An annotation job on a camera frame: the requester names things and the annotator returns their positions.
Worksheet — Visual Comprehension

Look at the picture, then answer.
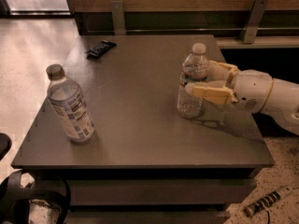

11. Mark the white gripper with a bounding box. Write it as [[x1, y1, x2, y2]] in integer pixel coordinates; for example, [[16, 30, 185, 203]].
[[185, 61, 273, 113]]

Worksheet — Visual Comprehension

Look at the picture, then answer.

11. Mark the clear plastic water bottle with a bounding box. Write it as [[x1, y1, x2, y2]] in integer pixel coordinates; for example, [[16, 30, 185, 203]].
[[177, 43, 209, 119]]

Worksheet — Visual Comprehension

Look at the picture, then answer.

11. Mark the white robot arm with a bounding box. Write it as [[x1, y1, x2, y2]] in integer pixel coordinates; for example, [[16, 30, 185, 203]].
[[185, 61, 299, 135]]

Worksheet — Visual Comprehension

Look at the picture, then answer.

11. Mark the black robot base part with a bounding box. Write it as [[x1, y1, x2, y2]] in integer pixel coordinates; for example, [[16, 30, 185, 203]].
[[0, 170, 71, 224]]

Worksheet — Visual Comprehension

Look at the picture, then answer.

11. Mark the dark rxbar blueberry wrapper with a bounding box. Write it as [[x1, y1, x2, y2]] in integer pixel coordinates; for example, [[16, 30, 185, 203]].
[[87, 40, 117, 59]]

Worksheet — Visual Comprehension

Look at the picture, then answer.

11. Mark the large labelled water bottle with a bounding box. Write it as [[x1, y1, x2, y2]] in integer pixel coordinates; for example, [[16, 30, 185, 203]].
[[46, 64, 94, 143]]

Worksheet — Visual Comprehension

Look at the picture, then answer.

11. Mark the grey drawer cabinet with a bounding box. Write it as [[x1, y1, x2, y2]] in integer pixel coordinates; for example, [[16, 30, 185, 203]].
[[12, 35, 274, 224]]

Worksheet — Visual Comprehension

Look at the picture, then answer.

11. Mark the striped tube on floor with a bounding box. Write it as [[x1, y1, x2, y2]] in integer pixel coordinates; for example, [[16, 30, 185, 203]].
[[244, 186, 293, 217]]

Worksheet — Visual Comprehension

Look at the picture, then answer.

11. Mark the right metal bracket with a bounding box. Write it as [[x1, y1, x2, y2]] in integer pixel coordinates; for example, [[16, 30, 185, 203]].
[[241, 0, 269, 44]]

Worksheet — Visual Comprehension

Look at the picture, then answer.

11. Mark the metal bracket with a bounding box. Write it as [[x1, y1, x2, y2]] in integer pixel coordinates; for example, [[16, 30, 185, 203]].
[[241, 0, 269, 44], [111, 0, 126, 35]]

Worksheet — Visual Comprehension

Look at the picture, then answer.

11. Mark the wooden wall bench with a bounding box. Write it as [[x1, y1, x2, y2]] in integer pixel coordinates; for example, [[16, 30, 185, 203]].
[[66, 0, 299, 48]]

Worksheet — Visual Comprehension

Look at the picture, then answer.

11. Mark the left metal bracket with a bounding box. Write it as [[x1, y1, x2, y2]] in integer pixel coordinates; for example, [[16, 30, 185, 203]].
[[111, 0, 126, 35]]

